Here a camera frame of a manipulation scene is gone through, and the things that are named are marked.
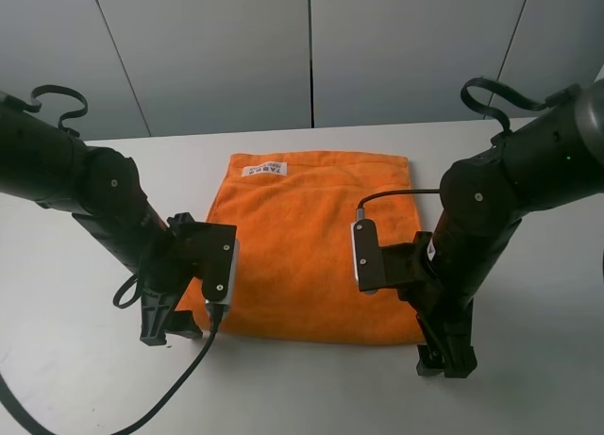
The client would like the orange terry towel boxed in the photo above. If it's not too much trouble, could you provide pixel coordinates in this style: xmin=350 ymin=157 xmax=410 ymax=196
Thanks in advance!
xmin=176 ymin=151 xmax=423 ymax=347

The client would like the black right camera cable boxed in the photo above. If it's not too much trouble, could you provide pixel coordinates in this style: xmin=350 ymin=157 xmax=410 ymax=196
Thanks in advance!
xmin=356 ymin=188 xmax=443 ymax=221

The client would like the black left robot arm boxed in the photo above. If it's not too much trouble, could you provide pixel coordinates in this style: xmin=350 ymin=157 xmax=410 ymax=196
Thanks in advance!
xmin=1 ymin=85 xmax=238 ymax=346

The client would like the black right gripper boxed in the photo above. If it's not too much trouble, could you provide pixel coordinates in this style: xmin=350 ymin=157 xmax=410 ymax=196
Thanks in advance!
xmin=380 ymin=231 xmax=477 ymax=377

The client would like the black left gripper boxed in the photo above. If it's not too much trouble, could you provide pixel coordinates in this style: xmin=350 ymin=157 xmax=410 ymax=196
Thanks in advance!
xmin=139 ymin=212 xmax=236 ymax=346

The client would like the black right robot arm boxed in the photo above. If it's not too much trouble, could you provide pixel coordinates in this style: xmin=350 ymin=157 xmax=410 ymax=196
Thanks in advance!
xmin=381 ymin=77 xmax=603 ymax=378

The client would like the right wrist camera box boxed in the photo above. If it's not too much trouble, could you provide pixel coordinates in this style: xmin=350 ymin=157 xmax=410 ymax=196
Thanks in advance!
xmin=351 ymin=218 xmax=386 ymax=295

